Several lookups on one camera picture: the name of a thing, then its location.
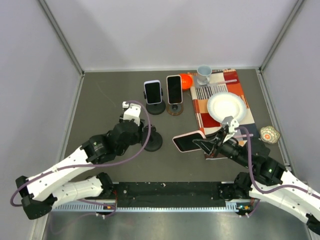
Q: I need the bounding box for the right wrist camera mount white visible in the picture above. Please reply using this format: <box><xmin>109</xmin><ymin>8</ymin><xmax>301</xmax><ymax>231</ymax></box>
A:
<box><xmin>221</xmin><ymin>116</ymin><xmax>240</xmax><ymax>143</ymax></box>

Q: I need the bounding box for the wooden base phone stand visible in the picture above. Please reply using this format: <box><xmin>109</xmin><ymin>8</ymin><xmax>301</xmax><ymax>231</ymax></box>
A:
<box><xmin>166</xmin><ymin>103</ymin><xmax>184</xmax><ymax>116</ymax></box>

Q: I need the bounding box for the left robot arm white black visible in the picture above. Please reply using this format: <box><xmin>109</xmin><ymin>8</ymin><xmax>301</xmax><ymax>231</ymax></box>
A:
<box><xmin>15</xmin><ymin>120</ymin><xmax>156</xmax><ymax>220</ymax></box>

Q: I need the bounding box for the pink handled knife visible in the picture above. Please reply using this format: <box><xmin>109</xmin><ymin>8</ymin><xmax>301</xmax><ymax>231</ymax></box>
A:
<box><xmin>210</xmin><ymin>79</ymin><xmax>238</xmax><ymax>86</ymax></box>

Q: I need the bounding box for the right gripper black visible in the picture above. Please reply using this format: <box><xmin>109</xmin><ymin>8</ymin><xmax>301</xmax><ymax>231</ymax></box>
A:
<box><xmin>193</xmin><ymin>127</ymin><xmax>252</xmax><ymax>168</ymax></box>

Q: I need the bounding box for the phone with white case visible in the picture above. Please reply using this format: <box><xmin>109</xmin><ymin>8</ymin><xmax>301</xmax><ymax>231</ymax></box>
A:
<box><xmin>166</xmin><ymin>74</ymin><xmax>183</xmax><ymax>105</ymax></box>

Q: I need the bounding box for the phone with pink case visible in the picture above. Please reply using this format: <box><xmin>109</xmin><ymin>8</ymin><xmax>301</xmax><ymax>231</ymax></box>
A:
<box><xmin>172</xmin><ymin>130</ymin><xmax>206</xmax><ymax>153</ymax></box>

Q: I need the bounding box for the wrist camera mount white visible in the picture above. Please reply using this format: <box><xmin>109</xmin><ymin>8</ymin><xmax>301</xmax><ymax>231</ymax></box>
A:
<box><xmin>122</xmin><ymin>101</ymin><xmax>141</xmax><ymax>126</ymax></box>
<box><xmin>221</xmin><ymin>116</ymin><xmax>240</xmax><ymax>143</ymax></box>

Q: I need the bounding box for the orange bowl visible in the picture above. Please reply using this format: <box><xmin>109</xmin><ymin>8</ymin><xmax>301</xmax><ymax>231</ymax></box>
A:
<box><xmin>179</xmin><ymin>73</ymin><xmax>193</xmax><ymax>91</ymax></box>

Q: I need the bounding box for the white plate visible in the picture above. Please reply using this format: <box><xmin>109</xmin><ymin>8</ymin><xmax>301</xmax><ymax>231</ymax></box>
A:
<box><xmin>207</xmin><ymin>92</ymin><xmax>247</xmax><ymax>123</ymax></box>

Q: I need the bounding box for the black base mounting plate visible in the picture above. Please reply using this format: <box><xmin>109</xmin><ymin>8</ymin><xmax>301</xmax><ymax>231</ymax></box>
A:
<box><xmin>84</xmin><ymin>181</ymin><xmax>253</xmax><ymax>208</ymax></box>

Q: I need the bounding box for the small patterned bowl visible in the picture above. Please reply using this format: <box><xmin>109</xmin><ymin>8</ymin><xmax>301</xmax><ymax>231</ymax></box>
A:
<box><xmin>259</xmin><ymin>125</ymin><xmax>281</xmax><ymax>145</ymax></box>

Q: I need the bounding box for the patchwork placemat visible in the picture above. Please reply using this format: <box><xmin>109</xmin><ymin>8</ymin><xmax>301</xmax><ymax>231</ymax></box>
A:
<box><xmin>187</xmin><ymin>69</ymin><xmax>261</xmax><ymax>161</ymax></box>

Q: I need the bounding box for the light blue cup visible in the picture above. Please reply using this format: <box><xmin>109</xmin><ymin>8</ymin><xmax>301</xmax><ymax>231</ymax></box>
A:
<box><xmin>197</xmin><ymin>65</ymin><xmax>212</xmax><ymax>85</ymax></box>

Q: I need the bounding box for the phone with lavender case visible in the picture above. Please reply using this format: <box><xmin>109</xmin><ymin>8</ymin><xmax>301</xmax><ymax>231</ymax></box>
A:
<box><xmin>143</xmin><ymin>80</ymin><xmax>162</xmax><ymax>105</ymax></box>

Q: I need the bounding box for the black clamp phone stand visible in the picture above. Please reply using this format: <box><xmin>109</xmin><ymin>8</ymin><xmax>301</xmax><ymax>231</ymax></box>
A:
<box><xmin>145</xmin><ymin>99</ymin><xmax>166</xmax><ymax>115</ymax></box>

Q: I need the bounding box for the slotted cable duct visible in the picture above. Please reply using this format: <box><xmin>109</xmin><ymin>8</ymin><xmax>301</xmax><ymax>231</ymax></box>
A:
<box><xmin>52</xmin><ymin>201</ymin><xmax>253</xmax><ymax>213</ymax></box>

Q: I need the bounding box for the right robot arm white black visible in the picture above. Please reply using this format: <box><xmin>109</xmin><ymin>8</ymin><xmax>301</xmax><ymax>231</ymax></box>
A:
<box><xmin>192</xmin><ymin>128</ymin><xmax>320</xmax><ymax>234</ymax></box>

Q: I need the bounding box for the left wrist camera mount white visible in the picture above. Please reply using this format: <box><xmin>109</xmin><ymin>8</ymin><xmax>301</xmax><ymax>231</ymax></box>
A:
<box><xmin>122</xmin><ymin>101</ymin><xmax>141</xmax><ymax>126</ymax></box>

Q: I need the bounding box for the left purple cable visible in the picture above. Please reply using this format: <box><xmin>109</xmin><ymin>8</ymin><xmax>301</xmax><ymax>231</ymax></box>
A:
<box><xmin>9</xmin><ymin>100</ymin><xmax>152</xmax><ymax>218</ymax></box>

